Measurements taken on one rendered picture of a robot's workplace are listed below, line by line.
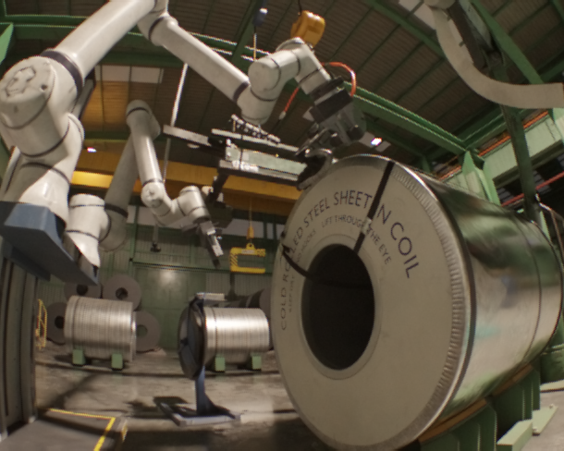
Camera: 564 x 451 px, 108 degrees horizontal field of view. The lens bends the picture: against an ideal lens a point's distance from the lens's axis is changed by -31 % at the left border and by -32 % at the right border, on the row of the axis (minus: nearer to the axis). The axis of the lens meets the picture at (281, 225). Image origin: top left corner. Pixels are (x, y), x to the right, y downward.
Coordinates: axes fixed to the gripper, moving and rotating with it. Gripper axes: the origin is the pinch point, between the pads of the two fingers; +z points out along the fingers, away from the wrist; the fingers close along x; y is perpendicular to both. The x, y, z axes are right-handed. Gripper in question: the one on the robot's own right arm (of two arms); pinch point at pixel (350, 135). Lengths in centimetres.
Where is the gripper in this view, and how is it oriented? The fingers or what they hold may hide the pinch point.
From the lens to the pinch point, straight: 92.5
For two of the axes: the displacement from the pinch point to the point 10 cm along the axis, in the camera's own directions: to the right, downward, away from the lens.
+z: 5.7, 7.7, 2.7
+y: -3.5, -0.7, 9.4
